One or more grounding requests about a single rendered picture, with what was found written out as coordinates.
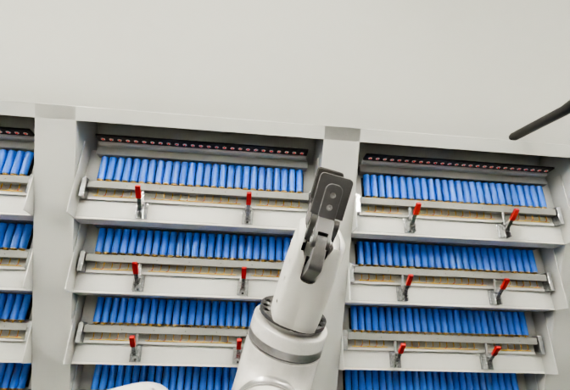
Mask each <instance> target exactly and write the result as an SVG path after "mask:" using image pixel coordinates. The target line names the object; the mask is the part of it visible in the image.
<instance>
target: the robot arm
mask: <svg viewBox="0 0 570 390"><path fill-rule="evenodd" d="M353 185H354V183H353V182H352V180H350V179H347V178H344V174H343V173H342V172H338V171H336V170H330V169H327V168H324V167H319V168H318V169H317V172H316V177H315V180H314V183H313V186H312V189H311V192H310V197H309V199H310V204H309V207H308V210H307V214H306V217H305V218H302V219H300V220H299V223H298V225H297V228H296V230H295V233H294V235H293V239H292V241H291V243H290V246H289V249H288V252H287V255H286V258H285V260H284V264H283V267H282V271H281V275H280V277H279V280H278V283H277V288H276V291H275V294H274V295H271V296H267V297H265V298H263V299H262V300H261V302H260V305H258V306H257V307H256V308H255V309H254V313H253V317H252V320H251V323H250V326H249V331H248V335H247V337H246V341H245V344H244V347H243V352H242V355H241V359H240V361H239V365H238V368H237V373H236V376H235V379H234V383H233V386H232V390H311V386H312V383H313V381H314V377H315V374H316V370H317V366H318V364H319V361H320V357H321V353H322V350H323V347H324V344H325V341H326V338H327V328H326V323H327V320H326V318H325V316H324V315H323V312H324V309H325V308H326V305H327V300H328V298H329V296H330V293H331V291H332V288H333V283H334V281H335V278H336V275H337V273H338V269H339V266H340V264H341V261H342V258H343V256H344V251H345V243H344V239H343V236H342V234H341V232H340V230H339V226H340V221H338V220H341V221H343V218H344V213H345V210H346V208H347V204H348V201H349V196H350V194H351V191H352V187H353ZM108 390H168V389H167V388H166V387H165V386H163V385H161V384H159V383H156V382H136V383H132V384H128V385H125V386H121V387H115V388H111V389H108Z"/></svg>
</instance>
